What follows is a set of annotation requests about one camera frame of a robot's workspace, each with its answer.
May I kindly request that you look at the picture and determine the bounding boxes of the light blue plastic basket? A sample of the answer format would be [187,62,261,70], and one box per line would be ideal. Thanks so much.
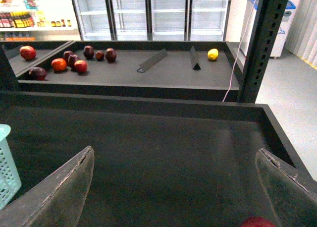
[0,124,21,210]

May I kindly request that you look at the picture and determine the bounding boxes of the dark red apple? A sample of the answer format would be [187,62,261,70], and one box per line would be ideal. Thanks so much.
[83,46,95,59]
[28,67,47,81]
[105,48,117,63]

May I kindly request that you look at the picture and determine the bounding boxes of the orange red apple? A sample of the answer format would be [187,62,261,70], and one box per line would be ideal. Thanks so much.
[51,58,67,72]

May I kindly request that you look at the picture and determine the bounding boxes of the dark red apple front left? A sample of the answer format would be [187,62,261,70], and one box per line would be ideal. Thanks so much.
[28,67,47,81]

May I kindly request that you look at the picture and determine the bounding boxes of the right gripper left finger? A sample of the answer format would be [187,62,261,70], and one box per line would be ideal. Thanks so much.
[0,146,95,227]

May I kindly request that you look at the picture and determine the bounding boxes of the black display tray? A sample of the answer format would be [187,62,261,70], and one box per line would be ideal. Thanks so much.
[0,91,312,227]
[0,41,242,102]

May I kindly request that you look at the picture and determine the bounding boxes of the white grocery shelf with bottles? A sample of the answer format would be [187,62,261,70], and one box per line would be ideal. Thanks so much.
[0,0,81,41]

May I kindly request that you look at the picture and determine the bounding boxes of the lower black display tray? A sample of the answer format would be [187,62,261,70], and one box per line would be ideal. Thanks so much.
[0,91,312,227]

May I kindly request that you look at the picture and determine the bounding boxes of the white chest freezer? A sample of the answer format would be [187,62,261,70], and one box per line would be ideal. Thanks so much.
[239,0,297,59]

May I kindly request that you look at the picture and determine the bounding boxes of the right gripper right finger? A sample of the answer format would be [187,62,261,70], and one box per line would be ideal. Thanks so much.
[255,149,317,227]

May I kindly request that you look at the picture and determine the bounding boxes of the flat black divider strip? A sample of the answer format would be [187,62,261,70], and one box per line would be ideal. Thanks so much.
[137,49,167,73]

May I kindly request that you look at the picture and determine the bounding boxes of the yellow lemon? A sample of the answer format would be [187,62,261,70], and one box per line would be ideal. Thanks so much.
[208,48,219,61]

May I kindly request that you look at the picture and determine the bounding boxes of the dark red apple back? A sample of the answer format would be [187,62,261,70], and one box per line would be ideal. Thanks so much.
[83,46,95,59]

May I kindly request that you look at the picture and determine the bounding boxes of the dark red apple right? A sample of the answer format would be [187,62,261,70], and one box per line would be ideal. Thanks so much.
[105,48,117,63]

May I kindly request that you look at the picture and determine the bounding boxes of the small red apple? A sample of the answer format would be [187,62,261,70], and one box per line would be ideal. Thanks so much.
[95,50,105,61]

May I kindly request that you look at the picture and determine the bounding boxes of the black triangular divider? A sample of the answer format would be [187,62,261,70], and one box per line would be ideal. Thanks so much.
[190,46,201,71]

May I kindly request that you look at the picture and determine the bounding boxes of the pink cable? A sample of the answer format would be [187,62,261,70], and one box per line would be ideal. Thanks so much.
[222,0,262,103]

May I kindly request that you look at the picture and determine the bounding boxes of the glass door refrigerator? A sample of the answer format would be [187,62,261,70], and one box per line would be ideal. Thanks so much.
[72,0,231,41]

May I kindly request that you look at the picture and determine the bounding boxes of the upper black display tray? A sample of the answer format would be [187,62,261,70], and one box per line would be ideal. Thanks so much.
[0,41,242,102]

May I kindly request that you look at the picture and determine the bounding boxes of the dark apple behind orange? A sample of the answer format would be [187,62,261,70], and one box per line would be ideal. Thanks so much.
[62,51,73,62]

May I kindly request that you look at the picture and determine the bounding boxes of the bright red apple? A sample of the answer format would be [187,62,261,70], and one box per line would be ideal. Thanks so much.
[74,60,88,73]

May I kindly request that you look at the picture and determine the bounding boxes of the black perforated shelf post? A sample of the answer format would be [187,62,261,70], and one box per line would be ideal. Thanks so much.
[237,0,288,103]

